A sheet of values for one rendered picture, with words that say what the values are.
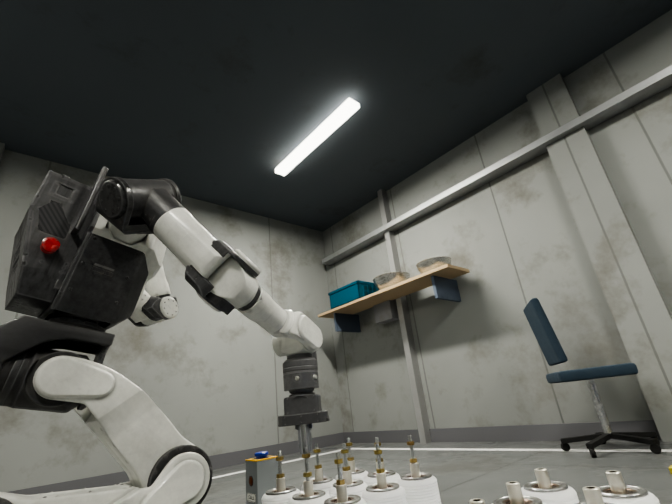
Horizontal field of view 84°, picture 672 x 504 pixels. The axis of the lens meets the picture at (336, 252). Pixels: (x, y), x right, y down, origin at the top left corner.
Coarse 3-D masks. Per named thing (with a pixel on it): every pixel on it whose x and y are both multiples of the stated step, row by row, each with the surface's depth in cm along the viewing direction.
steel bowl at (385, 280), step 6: (378, 276) 395; (384, 276) 390; (390, 276) 388; (396, 276) 388; (402, 276) 390; (408, 276) 397; (378, 282) 396; (384, 282) 391; (390, 282) 389; (396, 282) 389; (378, 288) 403
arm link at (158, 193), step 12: (132, 180) 81; (144, 180) 84; (156, 180) 87; (132, 192) 79; (144, 192) 82; (156, 192) 83; (168, 192) 86; (144, 204) 82; (156, 204) 82; (168, 204) 82; (180, 204) 85; (132, 216) 81; (144, 216) 82; (156, 216) 81
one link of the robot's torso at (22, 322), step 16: (16, 320) 76; (32, 320) 78; (48, 320) 80; (0, 336) 74; (16, 336) 75; (32, 336) 77; (48, 336) 79; (64, 336) 80; (80, 336) 82; (96, 336) 84; (112, 336) 86; (0, 352) 73; (16, 352) 74; (96, 352) 91; (0, 368) 72; (16, 368) 74; (0, 384) 72; (0, 400) 73
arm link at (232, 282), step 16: (224, 272) 80; (240, 272) 80; (224, 288) 79; (240, 288) 80; (256, 288) 82; (224, 304) 80; (240, 304) 81; (256, 304) 82; (272, 304) 86; (256, 320) 85; (272, 320) 86
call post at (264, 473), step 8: (248, 464) 107; (256, 464) 104; (264, 464) 105; (272, 464) 107; (248, 472) 107; (256, 472) 103; (264, 472) 105; (272, 472) 106; (248, 480) 106; (256, 480) 103; (264, 480) 104; (272, 480) 105; (248, 488) 105; (256, 488) 102; (264, 488) 103; (272, 488) 104; (248, 496) 104; (256, 496) 101
